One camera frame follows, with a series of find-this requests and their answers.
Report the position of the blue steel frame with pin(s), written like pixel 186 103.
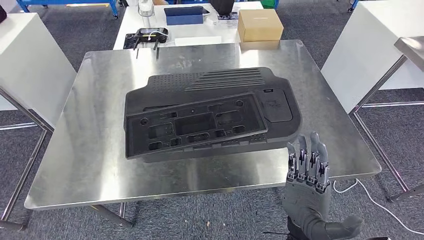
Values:
pixel 66 2

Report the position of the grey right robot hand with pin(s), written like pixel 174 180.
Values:
pixel 308 202

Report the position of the white table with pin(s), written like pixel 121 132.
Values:
pixel 192 31

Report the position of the printed paper leaflet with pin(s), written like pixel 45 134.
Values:
pixel 228 16

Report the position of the white partition panel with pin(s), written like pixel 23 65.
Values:
pixel 30 66
pixel 364 49

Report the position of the stainless steel workbench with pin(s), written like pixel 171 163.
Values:
pixel 99 149
pixel 410 49
pixel 30 116

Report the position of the blue tablet case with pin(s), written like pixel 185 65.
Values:
pixel 184 16

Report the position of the black handheld controller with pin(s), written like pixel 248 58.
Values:
pixel 152 34

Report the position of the black moulded fixture tray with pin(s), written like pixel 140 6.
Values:
pixel 215 82

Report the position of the brown cardboard box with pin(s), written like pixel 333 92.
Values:
pixel 260 26

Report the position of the green plastic crate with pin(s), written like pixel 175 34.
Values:
pixel 267 3

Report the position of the black plastic plate bracket part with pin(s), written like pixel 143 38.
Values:
pixel 195 124

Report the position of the clear glass jar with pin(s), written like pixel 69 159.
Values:
pixel 146 8

